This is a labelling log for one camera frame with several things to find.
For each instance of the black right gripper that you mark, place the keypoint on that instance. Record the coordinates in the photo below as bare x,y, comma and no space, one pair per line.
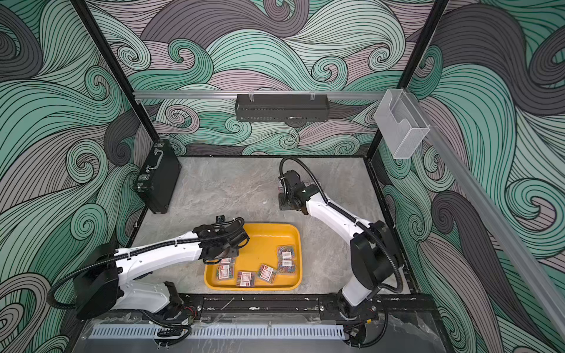
282,201

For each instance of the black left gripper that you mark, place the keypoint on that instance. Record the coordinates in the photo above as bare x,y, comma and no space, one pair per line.
235,252

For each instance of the paper clip box four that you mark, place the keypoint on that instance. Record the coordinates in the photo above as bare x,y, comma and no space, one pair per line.
228,261

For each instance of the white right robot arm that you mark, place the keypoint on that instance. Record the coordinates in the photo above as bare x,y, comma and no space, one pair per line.
374,253

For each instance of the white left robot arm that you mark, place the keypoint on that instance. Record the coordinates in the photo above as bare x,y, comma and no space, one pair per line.
110,278

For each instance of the paper clip box six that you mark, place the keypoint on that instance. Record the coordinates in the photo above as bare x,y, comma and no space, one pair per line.
225,272

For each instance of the paper clip box seven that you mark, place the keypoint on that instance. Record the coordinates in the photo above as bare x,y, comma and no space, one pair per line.
246,279

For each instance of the paper clip box eight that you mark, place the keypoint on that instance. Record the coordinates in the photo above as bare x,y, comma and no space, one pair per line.
267,273

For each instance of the paper clip box nine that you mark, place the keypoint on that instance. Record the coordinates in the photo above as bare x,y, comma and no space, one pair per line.
286,253

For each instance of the paper clip box ten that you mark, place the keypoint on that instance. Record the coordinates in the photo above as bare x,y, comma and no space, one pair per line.
287,267

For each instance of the yellow plastic tray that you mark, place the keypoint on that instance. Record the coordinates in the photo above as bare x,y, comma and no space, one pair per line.
265,238

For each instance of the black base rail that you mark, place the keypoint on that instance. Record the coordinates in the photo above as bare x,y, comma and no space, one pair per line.
327,307

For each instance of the black briefcase with metal handle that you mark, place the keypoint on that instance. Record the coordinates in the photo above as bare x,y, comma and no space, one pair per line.
157,179

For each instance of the white slotted cable duct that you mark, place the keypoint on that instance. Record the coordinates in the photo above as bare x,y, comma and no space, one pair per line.
223,331

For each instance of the black wall-mounted shelf tray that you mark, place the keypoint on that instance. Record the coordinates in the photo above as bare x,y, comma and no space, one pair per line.
282,108

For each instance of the black corner frame post right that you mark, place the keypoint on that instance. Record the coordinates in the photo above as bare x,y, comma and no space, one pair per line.
437,10

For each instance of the black corner frame post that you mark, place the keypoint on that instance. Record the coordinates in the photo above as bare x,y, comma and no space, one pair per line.
103,46
437,10

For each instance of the aluminium wall rail back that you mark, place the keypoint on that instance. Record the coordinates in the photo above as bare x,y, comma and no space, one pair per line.
202,94

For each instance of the aluminium wall rail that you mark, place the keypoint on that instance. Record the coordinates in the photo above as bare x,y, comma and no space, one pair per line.
519,175
202,94

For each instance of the clear acrylic wall holder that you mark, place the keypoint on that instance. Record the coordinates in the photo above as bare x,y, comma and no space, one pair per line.
401,121

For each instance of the black corner frame post left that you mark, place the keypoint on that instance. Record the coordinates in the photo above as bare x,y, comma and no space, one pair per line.
103,46

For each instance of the aluminium wall rail right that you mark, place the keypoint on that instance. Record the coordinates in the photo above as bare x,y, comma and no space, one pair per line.
519,175

